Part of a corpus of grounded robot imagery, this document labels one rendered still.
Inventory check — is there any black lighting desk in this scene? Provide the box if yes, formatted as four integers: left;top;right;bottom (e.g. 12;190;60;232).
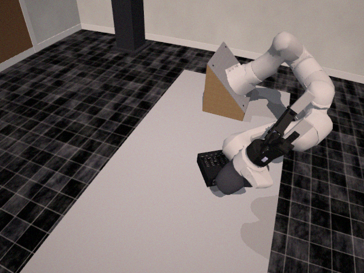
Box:
197;150;230;187

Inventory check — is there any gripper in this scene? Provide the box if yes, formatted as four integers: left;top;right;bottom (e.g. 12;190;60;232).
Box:
246;90;316;167

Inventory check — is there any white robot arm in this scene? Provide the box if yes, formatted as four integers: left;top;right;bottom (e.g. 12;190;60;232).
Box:
216;31;335;195

